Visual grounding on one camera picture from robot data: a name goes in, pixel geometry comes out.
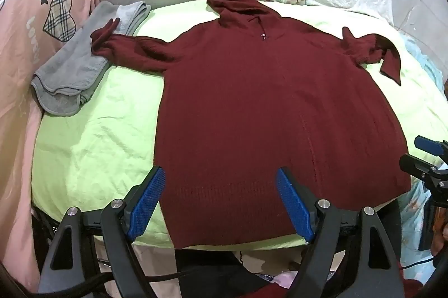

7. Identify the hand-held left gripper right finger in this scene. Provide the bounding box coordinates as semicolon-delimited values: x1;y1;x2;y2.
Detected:
276;167;405;298

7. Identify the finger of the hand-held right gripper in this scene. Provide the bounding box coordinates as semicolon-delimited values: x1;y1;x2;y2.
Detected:
414;135;448;156
399;153;448;187

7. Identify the light green bed sheet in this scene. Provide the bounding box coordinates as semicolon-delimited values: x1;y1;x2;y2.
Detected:
31;0;445;248

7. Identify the dark cloth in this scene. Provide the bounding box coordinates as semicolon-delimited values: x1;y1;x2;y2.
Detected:
174;244;306;288

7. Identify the folded grey cloth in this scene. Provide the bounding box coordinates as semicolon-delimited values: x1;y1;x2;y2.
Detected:
31;1;152;117

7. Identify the pink heart print blanket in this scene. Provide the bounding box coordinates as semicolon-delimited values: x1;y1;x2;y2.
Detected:
0;0;103;286

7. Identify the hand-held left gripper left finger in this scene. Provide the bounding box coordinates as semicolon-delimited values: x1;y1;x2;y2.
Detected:
37;166;166;298

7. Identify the dark red knit hoodie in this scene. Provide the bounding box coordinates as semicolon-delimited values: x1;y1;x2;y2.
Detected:
90;0;412;250

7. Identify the black cable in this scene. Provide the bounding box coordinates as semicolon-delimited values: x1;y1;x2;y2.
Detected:
40;268;188;293

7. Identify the light blue printed sheet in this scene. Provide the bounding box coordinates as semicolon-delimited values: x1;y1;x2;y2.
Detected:
395;29;448;271

